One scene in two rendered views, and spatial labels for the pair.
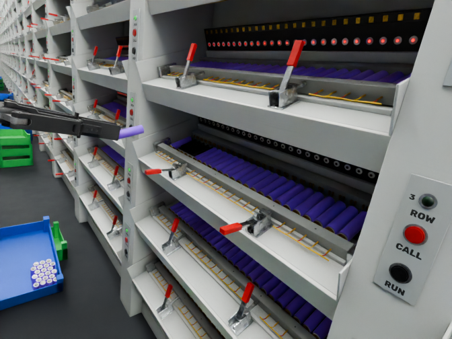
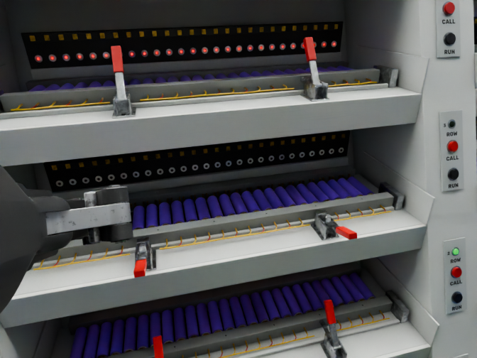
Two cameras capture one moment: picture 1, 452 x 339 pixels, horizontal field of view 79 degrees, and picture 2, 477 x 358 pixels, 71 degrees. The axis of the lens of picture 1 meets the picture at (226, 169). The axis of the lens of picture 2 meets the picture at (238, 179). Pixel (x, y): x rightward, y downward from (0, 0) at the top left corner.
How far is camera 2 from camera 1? 0.50 m
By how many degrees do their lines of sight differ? 59
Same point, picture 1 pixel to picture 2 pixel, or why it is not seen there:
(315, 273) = (396, 224)
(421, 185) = (446, 116)
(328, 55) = (258, 60)
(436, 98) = (436, 65)
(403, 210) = (443, 135)
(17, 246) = not seen: outside the picture
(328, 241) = (379, 199)
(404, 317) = (461, 199)
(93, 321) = not seen: outside the picture
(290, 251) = (367, 226)
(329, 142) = (380, 113)
